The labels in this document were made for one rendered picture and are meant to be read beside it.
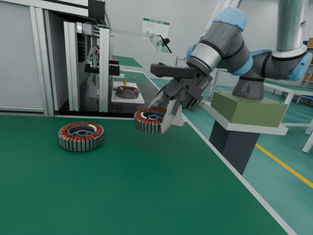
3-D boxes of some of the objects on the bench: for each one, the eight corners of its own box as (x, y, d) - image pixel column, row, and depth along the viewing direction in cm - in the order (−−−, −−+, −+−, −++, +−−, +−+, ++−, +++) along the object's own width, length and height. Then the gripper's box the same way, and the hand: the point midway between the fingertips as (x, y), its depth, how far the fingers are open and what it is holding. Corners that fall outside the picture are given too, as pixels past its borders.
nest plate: (135, 85, 112) (135, 83, 111) (138, 90, 98) (138, 88, 98) (112, 82, 108) (112, 80, 107) (112, 88, 94) (112, 86, 94)
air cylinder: (102, 93, 82) (103, 83, 80) (101, 98, 75) (101, 86, 73) (91, 93, 81) (91, 82, 78) (89, 97, 74) (89, 85, 72)
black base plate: (152, 86, 127) (152, 82, 126) (180, 120, 70) (181, 115, 69) (87, 79, 115) (87, 76, 114) (59, 115, 58) (58, 109, 57)
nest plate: (139, 94, 90) (140, 92, 90) (144, 103, 77) (144, 101, 76) (112, 92, 86) (112, 90, 86) (111, 101, 73) (111, 99, 72)
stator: (135, 93, 88) (136, 86, 86) (141, 99, 78) (142, 91, 77) (114, 92, 84) (114, 84, 82) (117, 98, 74) (118, 90, 73)
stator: (68, 158, 38) (67, 144, 37) (53, 137, 45) (52, 125, 44) (111, 144, 46) (111, 132, 44) (92, 128, 53) (92, 117, 51)
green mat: (143, 72, 184) (143, 72, 184) (153, 85, 129) (154, 85, 129) (48, 62, 160) (48, 62, 160) (13, 72, 105) (13, 72, 105)
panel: (87, 76, 115) (86, 29, 104) (58, 110, 57) (48, 10, 45) (86, 76, 115) (85, 28, 104) (54, 110, 56) (44, 9, 45)
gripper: (233, 83, 39) (182, 148, 43) (193, 71, 55) (159, 119, 58) (212, 62, 35) (158, 135, 38) (175, 55, 51) (139, 107, 54)
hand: (152, 120), depth 47 cm, fingers closed on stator, 13 cm apart
